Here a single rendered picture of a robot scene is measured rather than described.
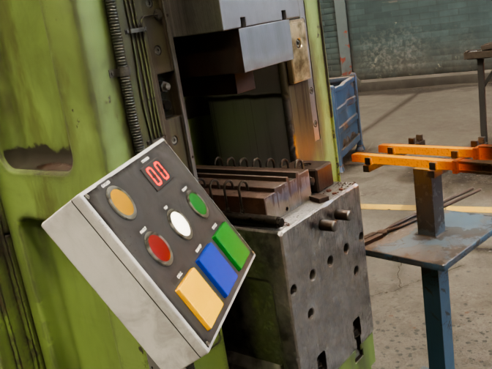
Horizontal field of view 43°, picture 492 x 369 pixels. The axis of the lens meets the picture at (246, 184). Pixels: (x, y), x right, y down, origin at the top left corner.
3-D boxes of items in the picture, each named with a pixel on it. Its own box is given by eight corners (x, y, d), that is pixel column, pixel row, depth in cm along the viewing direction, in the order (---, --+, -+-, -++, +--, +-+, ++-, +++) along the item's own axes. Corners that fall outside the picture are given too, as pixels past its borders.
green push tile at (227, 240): (250, 252, 114) (225, 220, 113) (241, 269, 107) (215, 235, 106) (243, 257, 115) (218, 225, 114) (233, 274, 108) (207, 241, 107)
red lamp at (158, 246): (180, 257, 92) (175, 229, 91) (157, 269, 88) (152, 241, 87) (165, 255, 94) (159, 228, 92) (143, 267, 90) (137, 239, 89)
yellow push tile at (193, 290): (225, 304, 95) (193, 266, 94) (212, 328, 88) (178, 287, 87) (216, 309, 95) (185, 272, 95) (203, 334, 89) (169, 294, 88)
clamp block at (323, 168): (334, 184, 170) (332, 160, 168) (318, 193, 163) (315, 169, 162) (297, 181, 177) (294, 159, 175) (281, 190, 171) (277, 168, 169)
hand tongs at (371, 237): (471, 189, 225) (471, 186, 224) (482, 191, 221) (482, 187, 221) (354, 243, 192) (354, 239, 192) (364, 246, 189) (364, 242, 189)
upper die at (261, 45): (294, 58, 151) (289, 18, 149) (244, 72, 136) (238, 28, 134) (170, 70, 177) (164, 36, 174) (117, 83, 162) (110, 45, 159)
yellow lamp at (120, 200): (143, 211, 91) (138, 184, 90) (119, 223, 87) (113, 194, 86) (129, 210, 93) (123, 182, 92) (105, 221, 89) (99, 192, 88)
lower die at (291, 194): (312, 198, 161) (307, 165, 158) (267, 225, 146) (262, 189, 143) (192, 189, 186) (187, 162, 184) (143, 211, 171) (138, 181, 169)
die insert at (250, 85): (255, 88, 156) (252, 64, 154) (237, 94, 150) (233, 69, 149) (170, 93, 174) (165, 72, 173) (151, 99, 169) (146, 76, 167)
